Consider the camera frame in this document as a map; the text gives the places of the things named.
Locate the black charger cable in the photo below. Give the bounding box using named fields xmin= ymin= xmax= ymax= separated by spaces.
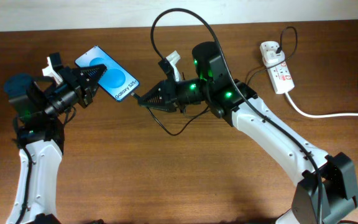
xmin=130 ymin=26 xmax=298 ymax=137

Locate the blue Galaxy smartphone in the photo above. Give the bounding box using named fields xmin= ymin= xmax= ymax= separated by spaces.
xmin=75 ymin=45 xmax=140 ymax=102

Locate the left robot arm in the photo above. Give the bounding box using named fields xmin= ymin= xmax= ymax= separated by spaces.
xmin=4 ymin=65 xmax=107 ymax=223

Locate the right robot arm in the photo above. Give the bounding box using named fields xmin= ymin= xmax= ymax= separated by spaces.
xmin=138 ymin=42 xmax=358 ymax=223

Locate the white USB charger plug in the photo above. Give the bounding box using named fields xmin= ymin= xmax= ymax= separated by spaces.
xmin=262 ymin=50 xmax=285 ymax=67

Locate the white power strip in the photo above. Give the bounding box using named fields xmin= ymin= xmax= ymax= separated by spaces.
xmin=260 ymin=41 xmax=295 ymax=94

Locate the white power strip cord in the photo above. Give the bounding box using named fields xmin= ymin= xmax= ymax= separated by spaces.
xmin=286 ymin=55 xmax=358 ymax=119

